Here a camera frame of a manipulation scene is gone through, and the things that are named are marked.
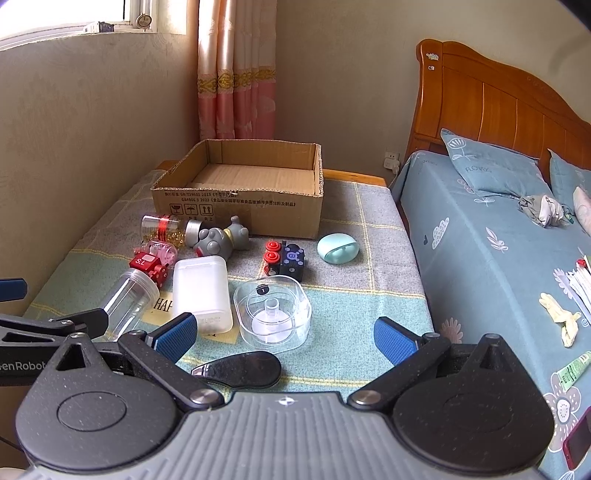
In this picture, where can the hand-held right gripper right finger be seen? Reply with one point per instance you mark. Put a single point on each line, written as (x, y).
(392, 337)

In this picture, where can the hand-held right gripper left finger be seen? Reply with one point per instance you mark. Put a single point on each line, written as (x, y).
(178, 334)

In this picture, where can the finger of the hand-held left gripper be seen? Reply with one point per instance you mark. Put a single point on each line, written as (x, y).
(85, 319)
(11, 289)

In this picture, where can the white translucent plastic box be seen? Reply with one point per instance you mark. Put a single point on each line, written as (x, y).
(201, 290)

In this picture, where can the black curved plastic piece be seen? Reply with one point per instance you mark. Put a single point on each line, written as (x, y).
(249, 369)

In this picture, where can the clear square plastic container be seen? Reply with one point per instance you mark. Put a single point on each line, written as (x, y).
(272, 318)

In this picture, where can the grey hippo toy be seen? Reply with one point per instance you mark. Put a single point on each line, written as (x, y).
(214, 240)

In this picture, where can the teal round case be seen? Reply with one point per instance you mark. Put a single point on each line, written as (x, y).
(337, 247)

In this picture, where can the clear bottle of gold capsules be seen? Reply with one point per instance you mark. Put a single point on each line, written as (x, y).
(159, 227)

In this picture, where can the black toy car red wheels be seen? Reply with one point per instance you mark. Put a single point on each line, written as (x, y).
(291, 258)

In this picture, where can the brown cardboard box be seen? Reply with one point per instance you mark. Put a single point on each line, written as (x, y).
(240, 212)

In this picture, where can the grey checked table cloth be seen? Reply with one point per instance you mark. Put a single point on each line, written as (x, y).
(360, 286)

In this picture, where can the blue patterned bed sheet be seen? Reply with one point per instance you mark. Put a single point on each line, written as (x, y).
(485, 277)

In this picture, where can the pale yellow glove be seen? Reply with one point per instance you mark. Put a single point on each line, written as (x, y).
(561, 316)

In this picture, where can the green tube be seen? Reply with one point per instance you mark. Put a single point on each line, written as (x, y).
(572, 369)

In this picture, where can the stack of white packets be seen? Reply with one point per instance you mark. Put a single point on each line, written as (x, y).
(579, 286)

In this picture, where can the blue flower print pillow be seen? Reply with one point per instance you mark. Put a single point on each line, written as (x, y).
(498, 170)
(570, 180)

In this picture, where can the crumpled grey cloth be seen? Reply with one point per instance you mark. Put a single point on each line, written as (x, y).
(545, 210)

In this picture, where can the red phone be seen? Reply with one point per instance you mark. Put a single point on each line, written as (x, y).
(579, 441)

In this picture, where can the white cloth item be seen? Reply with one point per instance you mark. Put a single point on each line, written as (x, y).
(582, 205)

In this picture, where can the wooden bed headboard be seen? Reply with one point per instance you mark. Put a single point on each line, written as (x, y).
(498, 101)

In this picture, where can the pink curtain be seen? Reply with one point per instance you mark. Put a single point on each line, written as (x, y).
(235, 69)

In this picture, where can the dark small object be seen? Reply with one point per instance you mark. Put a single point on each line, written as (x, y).
(98, 26)

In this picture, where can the window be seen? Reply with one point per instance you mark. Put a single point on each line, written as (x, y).
(69, 9)

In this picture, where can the small round clock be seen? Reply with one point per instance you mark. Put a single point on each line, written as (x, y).
(143, 21)

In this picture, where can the white wall socket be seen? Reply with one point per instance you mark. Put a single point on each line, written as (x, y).
(391, 161)

